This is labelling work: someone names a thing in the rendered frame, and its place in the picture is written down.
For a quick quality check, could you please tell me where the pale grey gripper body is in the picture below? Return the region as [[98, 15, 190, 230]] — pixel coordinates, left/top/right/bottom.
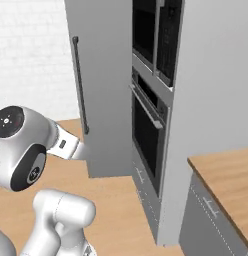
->
[[72, 140, 92, 162]]

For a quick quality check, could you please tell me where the grey counter cabinet drawer front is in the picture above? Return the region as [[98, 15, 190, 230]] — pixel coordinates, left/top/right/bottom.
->
[[178, 172, 248, 256]]

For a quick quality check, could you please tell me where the black oven door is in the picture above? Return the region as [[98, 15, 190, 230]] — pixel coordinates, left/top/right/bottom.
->
[[131, 73, 171, 198]]

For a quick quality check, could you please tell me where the grey fridge door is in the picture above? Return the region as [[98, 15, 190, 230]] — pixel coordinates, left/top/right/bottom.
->
[[63, 0, 134, 179]]

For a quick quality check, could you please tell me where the grey drawer below oven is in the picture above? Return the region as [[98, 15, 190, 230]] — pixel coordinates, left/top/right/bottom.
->
[[130, 146, 163, 247]]

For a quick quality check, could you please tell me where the black built-in microwave oven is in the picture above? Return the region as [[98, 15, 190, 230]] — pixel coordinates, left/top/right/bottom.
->
[[132, 0, 184, 89]]

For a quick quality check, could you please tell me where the grey tall cabinet housing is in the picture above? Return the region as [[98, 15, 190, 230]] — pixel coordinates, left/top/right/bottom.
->
[[157, 0, 248, 248]]

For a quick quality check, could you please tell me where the dark fridge door handle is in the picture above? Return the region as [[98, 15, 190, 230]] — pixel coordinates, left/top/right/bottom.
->
[[72, 35, 90, 136]]

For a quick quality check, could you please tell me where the grey drawer handle below oven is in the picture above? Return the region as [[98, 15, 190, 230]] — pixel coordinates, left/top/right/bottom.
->
[[134, 167, 146, 185]]

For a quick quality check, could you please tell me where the grey oven door handle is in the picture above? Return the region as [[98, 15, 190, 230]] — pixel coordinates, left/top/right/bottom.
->
[[128, 83, 165, 131]]

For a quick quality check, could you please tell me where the grey counter drawer handle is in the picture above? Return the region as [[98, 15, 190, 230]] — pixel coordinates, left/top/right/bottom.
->
[[201, 195, 220, 218]]

